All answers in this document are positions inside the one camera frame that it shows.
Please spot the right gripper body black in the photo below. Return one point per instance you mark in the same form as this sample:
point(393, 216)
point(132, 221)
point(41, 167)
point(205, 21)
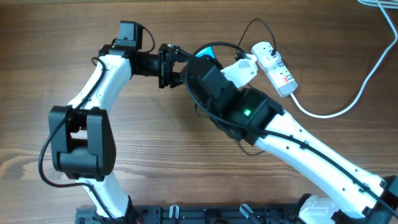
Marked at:
point(216, 62)

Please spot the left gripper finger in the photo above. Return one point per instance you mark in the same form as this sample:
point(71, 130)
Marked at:
point(180, 54)
point(175, 79)

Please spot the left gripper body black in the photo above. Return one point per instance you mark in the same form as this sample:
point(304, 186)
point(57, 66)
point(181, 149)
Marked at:
point(165, 68)

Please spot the Galaxy smartphone teal screen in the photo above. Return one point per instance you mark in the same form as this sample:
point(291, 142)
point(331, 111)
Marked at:
point(205, 51)

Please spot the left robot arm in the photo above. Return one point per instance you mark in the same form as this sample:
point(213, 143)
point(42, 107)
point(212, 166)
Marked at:
point(81, 138)

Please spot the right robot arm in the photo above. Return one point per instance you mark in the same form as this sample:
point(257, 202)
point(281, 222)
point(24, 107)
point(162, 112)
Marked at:
point(352, 195)

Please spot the white charger adapter plug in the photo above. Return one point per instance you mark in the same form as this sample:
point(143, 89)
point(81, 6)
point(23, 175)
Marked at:
point(267, 61)

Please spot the white power strip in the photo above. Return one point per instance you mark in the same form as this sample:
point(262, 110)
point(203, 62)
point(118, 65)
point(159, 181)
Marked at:
point(280, 77)

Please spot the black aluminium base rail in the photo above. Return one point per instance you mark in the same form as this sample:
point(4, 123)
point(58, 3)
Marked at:
point(145, 214)

